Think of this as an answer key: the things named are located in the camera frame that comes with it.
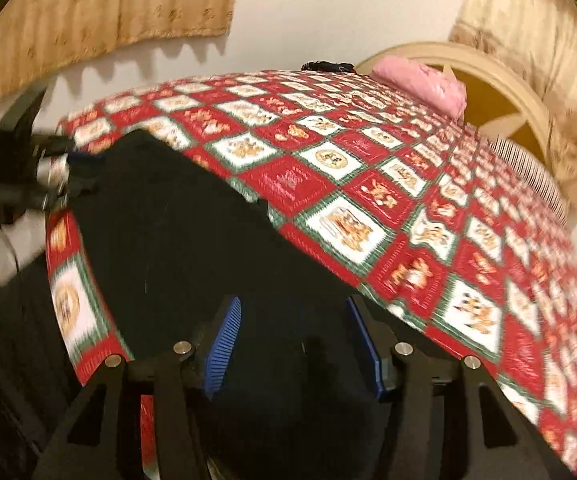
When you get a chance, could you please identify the beige patterned curtain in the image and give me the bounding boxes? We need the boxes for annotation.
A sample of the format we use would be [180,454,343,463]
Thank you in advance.
[0,0,245,107]
[447,0,577,222]

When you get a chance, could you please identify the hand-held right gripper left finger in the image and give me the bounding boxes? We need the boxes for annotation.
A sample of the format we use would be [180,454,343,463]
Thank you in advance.
[32,295,244,480]

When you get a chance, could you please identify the small dark cloth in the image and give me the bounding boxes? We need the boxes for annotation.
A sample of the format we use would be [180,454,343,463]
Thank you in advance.
[301,60,357,74]

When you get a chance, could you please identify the red checkered printed blanket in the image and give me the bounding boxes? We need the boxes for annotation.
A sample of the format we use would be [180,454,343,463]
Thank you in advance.
[43,70,577,477]

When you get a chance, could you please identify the pink pillow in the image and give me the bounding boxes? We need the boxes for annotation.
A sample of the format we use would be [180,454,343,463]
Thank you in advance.
[372,55,467,117]

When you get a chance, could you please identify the cream wooden headboard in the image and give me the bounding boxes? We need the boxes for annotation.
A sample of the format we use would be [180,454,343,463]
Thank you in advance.
[355,41,555,162]

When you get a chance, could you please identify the black pants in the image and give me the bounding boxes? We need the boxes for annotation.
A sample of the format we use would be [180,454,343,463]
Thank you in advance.
[43,129,421,480]

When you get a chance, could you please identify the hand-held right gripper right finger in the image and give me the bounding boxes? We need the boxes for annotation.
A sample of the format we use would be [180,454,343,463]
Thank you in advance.
[345,295,571,480]

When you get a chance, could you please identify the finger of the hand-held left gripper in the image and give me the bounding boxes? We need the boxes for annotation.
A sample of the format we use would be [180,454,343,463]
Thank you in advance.
[36,132,106,166]
[38,160,103,208]

